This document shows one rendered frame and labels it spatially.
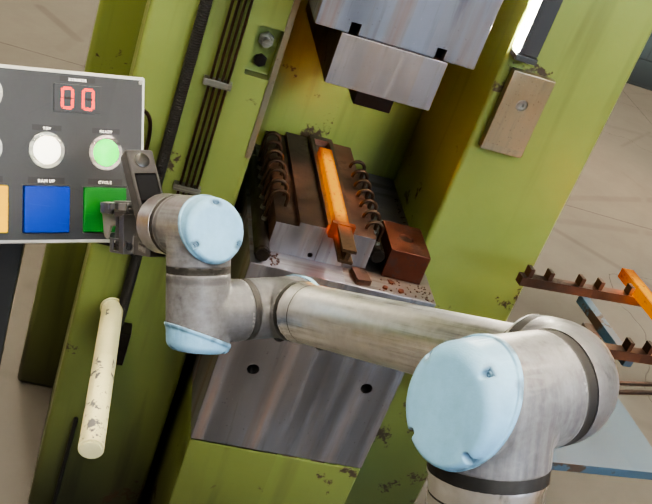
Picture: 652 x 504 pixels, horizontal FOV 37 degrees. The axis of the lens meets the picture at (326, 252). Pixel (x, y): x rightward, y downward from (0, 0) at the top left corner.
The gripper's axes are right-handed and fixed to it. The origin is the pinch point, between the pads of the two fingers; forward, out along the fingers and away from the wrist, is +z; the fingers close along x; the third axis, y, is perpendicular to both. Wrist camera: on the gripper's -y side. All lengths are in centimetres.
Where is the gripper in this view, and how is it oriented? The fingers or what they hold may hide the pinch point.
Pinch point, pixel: (109, 204)
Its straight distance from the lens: 166.1
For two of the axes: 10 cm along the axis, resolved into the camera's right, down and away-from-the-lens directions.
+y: -0.3, 10.0, 0.7
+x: 8.1, -0.1, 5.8
